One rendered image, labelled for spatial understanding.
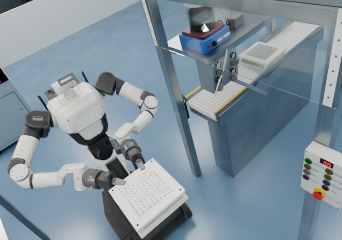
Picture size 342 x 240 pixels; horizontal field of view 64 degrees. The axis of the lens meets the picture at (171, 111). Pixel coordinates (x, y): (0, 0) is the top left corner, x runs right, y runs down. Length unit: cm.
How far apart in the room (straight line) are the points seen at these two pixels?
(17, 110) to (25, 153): 217
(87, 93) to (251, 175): 152
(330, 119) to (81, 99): 113
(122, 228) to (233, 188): 92
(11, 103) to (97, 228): 181
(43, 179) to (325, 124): 120
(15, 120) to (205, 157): 226
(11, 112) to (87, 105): 219
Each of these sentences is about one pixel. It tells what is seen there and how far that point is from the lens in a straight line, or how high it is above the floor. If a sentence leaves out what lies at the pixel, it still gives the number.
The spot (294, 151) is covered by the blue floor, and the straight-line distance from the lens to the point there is 260.
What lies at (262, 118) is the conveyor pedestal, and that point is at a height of 37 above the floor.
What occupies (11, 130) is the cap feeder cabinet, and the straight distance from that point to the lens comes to 371.
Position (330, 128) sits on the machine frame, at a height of 118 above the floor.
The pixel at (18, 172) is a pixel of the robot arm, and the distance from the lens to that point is 142.
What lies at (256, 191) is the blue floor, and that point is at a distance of 234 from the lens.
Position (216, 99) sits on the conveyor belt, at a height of 81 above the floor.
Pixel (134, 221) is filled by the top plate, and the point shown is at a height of 103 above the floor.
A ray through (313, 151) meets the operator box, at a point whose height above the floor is 108.
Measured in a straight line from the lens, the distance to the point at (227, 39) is 117.
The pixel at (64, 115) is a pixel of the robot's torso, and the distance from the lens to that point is 148.
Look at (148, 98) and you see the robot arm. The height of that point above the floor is 110.
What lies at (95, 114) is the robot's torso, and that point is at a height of 113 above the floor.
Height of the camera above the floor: 198
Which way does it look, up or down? 39 degrees down
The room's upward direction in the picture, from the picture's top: 17 degrees counter-clockwise
